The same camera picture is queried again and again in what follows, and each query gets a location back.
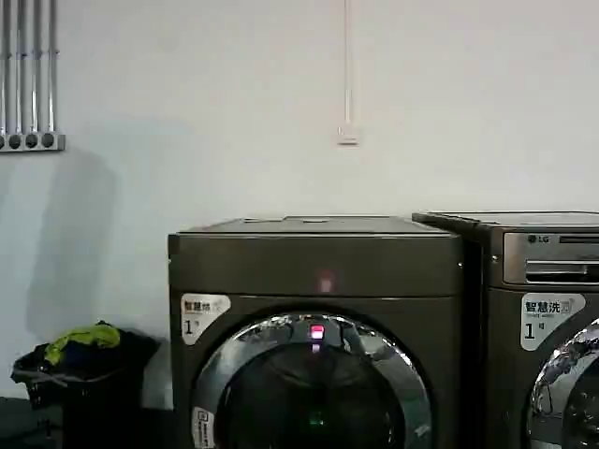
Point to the grey dryer with plain panel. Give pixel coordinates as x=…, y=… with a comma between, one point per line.
x=327, y=266

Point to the white number sticker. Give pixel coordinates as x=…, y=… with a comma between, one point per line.
x=547, y=322
x=199, y=318

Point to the round glass dryer door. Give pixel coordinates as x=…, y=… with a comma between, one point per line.
x=311, y=374

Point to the white instruction label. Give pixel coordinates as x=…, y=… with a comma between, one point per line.
x=204, y=428

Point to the grey dryer with silver panel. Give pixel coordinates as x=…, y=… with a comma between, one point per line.
x=515, y=327

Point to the yellow-green garment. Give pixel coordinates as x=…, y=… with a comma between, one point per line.
x=89, y=337

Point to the dark blue garment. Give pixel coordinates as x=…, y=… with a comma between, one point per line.
x=77, y=357

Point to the black laundry basket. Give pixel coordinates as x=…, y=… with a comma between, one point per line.
x=89, y=402

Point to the grey metal junction box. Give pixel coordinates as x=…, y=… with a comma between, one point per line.
x=28, y=142

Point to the grey metal conduit pipe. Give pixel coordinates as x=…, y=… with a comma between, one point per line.
x=6, y=70
x=22, y=70
x=37, y=70
x=53, y=70

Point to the round chrome-rimmed dryer door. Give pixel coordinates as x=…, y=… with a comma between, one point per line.
x=568, y=388

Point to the white wall socket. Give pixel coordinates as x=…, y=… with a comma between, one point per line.
x=347, y=135

